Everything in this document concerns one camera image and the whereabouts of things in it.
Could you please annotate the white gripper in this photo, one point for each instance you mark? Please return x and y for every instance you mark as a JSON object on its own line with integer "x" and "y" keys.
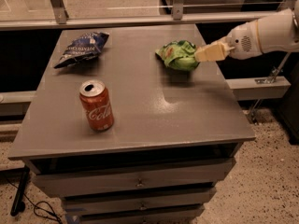
{"x": 244, "y": 42}

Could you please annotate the green rice chip bag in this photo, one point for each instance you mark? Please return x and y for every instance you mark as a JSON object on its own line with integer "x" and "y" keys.
{"x": 178, "y": 55}

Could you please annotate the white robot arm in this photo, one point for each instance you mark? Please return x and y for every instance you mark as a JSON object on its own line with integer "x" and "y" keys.
{"x": 278, "y": 32}

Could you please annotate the blue potato chip bag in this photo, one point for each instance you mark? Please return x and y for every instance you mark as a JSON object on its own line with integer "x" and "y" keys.
{"x": 86, "y": 47}

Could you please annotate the red coke can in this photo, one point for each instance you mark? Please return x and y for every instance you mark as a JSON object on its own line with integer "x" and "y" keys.
{"x": 95, "y": 100}

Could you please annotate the grey drawer cabinet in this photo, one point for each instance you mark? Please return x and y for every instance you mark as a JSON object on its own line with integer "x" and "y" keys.
{"x": 160, "y": 115}

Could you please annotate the bottom grey drawer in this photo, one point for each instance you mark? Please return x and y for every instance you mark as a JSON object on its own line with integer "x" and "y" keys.
{"x": 150, "y": 216}

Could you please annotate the grey drawer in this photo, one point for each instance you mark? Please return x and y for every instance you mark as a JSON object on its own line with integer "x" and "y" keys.
{"x": 139, "y": 202}
{"x": 139, "y": 177}
{"x": 150, "y": 216}

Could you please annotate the metal glass railing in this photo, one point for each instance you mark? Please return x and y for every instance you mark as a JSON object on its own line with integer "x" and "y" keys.
{"x": 44, "y": 14}

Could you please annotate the middle grey drawer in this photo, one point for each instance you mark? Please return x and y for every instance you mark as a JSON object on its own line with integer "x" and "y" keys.
{"x": 139, "y": 202}

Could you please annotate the top grey drawer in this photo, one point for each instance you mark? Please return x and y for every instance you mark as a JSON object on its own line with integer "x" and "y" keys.
{"x": 139, "y": 177}

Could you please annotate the black stand leg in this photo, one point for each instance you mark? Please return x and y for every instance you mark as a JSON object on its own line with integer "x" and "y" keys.
{"x": 18, "y": 204}

